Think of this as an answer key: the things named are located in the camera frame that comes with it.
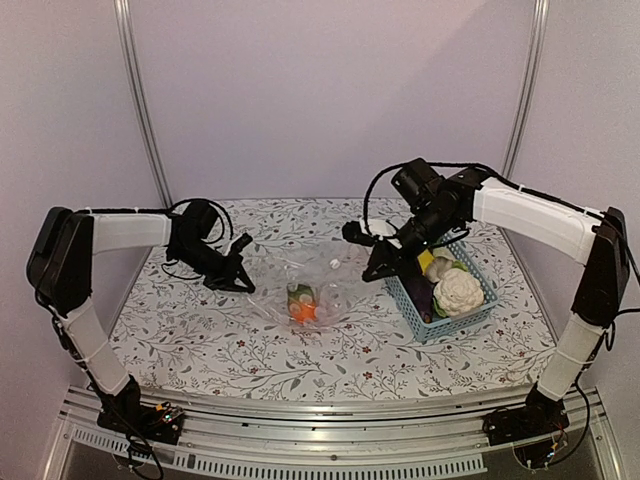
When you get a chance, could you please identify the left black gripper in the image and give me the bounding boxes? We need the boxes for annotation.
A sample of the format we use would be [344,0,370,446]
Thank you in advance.
[170,239,253,293]

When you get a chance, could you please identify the purple fake eggplant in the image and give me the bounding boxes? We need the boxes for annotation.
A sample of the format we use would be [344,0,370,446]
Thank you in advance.
[400,276,434,324]

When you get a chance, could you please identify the white fake garlic bulb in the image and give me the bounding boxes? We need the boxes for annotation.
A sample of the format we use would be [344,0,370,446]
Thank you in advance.
[425,257,468,284]

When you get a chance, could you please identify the clear zip top bag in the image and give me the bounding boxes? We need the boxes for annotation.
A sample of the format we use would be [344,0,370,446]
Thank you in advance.
[247,241,377,331]

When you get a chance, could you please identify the white fake cauliflower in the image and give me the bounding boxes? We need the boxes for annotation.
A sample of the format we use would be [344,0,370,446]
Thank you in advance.
[433,269,485,317]

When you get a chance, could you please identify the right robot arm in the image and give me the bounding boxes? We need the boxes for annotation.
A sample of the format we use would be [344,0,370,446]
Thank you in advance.
[356,158,637,436]

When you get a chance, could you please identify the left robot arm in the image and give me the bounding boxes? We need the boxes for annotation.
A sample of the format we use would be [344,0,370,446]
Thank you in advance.
[26,198,256,434]

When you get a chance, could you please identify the orange green fake fruit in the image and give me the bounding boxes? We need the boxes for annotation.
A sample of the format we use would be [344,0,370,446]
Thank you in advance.
[287,283,317,324]

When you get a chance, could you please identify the floral patterned table mat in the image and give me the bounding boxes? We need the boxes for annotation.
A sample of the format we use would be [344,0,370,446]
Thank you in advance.
[111,199,555,402]

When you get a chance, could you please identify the light blue plastic basket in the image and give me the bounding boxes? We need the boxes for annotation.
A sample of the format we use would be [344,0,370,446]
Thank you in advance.
[385,234,498,343]

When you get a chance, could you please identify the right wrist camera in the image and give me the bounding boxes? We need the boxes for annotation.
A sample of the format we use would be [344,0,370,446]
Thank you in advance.
[341,219,401,249]

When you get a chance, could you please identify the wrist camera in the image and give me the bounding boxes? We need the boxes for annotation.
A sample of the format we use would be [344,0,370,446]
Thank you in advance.
[225,233,253,256]
[341,219,401,249]

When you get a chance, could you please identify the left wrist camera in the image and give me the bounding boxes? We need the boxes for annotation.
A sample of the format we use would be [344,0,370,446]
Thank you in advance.
[225,233,253,256]

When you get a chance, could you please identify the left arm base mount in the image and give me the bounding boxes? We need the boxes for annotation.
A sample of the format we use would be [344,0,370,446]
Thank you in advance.
[97,401,185,445]

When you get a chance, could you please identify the aluminium rail frame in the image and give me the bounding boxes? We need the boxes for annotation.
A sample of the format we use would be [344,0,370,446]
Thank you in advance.
[42,383,624,480]

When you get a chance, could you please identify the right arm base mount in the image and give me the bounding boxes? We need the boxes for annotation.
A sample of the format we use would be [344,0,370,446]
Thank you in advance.
[482,402,569,446]

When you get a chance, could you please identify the left aluminium corner post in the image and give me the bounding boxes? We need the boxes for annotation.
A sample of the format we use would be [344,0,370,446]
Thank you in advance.
[113,0,173,207]

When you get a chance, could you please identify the aluminium corner post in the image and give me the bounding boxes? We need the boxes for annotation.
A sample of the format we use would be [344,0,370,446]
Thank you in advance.
[502,0,550,179]
[113,0,173,207]

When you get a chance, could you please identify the right aluminium corner post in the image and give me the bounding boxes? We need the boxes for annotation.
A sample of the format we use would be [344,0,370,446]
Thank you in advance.
[502,0,550,179]

